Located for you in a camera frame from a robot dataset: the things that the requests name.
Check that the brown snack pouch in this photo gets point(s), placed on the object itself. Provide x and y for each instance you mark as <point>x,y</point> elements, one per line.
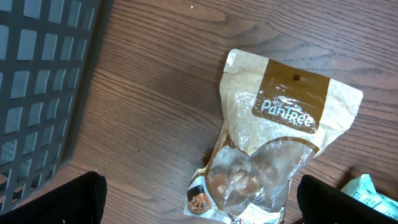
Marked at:
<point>277,118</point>

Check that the teal snack wrapper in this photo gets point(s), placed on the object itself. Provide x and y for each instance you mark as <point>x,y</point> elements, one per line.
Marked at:
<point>363,190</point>

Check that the grey plastic mesh basket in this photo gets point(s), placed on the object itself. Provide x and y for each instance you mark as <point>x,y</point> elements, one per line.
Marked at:
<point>49,49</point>

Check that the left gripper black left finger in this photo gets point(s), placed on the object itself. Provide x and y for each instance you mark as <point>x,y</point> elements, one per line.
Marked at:
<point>81,200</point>

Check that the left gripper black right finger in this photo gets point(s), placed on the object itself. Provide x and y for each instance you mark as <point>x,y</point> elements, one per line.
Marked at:
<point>321,203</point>

